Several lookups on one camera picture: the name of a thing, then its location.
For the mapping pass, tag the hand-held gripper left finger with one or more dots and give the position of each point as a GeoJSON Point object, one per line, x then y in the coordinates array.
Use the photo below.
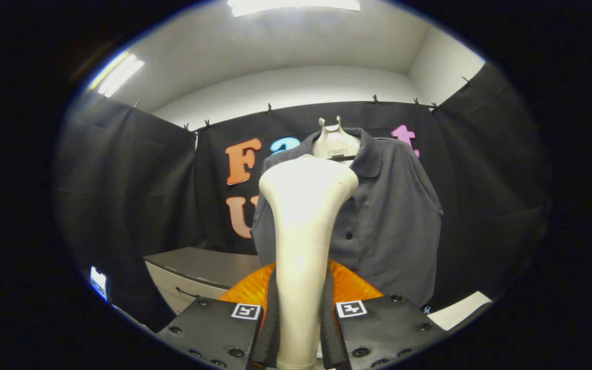
{"type": "Point", "coordinates": [270, 329]}

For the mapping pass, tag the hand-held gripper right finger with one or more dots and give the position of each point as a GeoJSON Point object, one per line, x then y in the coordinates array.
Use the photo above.
{"type": "Point", "coordinates": [329, 334]}

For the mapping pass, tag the grey button-up shirt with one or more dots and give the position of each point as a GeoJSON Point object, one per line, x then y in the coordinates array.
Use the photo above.
{"type": "Point", "coordinates": [393, 216]}

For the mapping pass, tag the grey drawer cabinet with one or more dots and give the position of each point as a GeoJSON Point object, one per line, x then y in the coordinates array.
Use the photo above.
{"type": "Point", "coordinates": [193, 259]}

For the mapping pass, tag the white table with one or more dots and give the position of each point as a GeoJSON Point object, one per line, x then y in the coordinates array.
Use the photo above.
{"type": "Point", "coordinates": [458, 311]}

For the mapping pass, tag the bright bluish screen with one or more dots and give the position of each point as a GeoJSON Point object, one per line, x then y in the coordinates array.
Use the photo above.
{"type": "Point", "coordinates": [98, 282]}

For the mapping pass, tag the white mannequin form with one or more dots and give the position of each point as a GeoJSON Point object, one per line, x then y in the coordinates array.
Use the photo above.
{"type": "Point", "coordinates": [334, 141]}

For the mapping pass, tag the narrow ceiling light strip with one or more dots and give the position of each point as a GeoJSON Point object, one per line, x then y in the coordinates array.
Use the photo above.
{"type": "Point", "coordinates": [118, 74]}

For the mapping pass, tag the wide ceiling light panel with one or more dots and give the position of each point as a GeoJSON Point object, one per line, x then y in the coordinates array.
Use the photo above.
{"type": "Point", "coordinates": [291, 5]}

